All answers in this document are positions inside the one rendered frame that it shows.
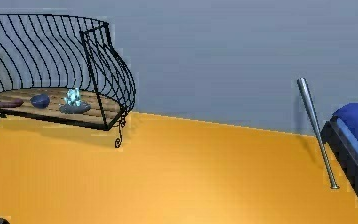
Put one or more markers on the dark blue round cushion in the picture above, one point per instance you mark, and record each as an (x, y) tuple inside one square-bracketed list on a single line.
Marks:
[(40, 100)]

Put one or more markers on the pale blue crystal statue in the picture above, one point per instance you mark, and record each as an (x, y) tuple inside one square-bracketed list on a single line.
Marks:
[(73, 101)]

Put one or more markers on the silver baseball bat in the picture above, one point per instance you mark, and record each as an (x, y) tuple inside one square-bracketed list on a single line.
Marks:
[(313, 120)]

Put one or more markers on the dark maroon flat cushion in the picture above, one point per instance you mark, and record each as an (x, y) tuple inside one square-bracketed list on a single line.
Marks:
[(5, 102)]

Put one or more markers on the blue bed with dark frame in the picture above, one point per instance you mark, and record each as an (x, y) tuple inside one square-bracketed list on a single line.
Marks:
[(353, 126)]

